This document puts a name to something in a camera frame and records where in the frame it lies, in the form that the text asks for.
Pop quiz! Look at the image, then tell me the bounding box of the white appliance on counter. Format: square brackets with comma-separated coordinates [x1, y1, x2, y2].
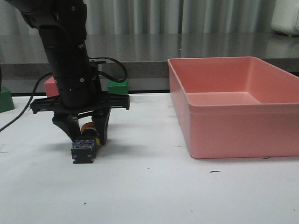
[271, 0, 299, 36]

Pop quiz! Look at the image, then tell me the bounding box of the green cube left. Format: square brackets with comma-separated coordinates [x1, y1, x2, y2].
[0, 86, 14, 113]

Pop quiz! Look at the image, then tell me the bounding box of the grey pleated curtain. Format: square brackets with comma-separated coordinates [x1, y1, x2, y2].
[0, 0, 278, 36]

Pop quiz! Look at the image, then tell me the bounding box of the pink cube at back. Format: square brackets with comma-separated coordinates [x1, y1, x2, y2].
[44, 76, 59, 97]

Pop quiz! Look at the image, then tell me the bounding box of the green cube right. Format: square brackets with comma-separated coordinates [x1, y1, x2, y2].
[107, 80, 128, 95]

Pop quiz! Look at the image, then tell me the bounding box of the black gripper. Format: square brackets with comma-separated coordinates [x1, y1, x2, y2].
[31, 77, 130, 145]

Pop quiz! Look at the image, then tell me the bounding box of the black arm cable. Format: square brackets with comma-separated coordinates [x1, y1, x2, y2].
[0, 56, 128, 133]

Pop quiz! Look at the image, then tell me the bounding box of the pink plastic bin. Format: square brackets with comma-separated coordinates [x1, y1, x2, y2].
[168, 56, 299, 159]

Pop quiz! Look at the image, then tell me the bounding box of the grey stone counter shelf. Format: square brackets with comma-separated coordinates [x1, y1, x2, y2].
[0, 33, 299, 95]

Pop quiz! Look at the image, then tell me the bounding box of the yellow push button switch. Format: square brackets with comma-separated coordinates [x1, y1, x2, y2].
[71, 122, 101, 164]

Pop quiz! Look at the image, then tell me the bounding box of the green cube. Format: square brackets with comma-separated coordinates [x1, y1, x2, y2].
[107, 80, 128, 95]
[0, 86, 14, 113]

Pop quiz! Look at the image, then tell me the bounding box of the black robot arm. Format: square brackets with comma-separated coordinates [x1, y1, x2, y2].
[10, 0, 130, 144]

